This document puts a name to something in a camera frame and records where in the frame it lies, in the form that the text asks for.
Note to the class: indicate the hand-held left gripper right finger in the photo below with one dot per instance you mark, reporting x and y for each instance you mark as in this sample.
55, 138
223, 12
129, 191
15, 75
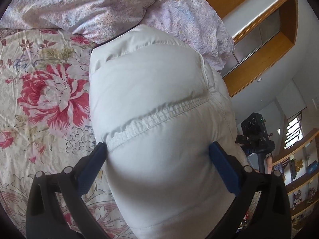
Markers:
224, 169

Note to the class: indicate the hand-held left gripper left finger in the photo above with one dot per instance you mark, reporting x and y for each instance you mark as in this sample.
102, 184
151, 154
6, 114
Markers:
91, 170

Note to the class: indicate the white puffer jacket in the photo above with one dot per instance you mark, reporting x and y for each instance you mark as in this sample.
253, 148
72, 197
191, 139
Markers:
159, 129

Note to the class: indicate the person's right hand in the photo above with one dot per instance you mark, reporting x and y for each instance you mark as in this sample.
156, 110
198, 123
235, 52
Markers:
269, 164

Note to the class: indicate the window with grille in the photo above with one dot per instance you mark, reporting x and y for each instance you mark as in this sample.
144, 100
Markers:
295, 129

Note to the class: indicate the wooden bookshelf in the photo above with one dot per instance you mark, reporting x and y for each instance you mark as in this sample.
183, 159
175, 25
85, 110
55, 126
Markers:
299, 179

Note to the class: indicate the floral bed sheet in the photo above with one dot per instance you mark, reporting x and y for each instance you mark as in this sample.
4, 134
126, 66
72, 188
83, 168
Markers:
47, 99

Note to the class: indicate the pink patterned quilt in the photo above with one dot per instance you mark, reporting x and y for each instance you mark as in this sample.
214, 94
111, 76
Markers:
104, 7

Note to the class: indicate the wooden wall niche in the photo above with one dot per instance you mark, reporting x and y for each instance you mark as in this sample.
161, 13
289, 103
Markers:
289, 34

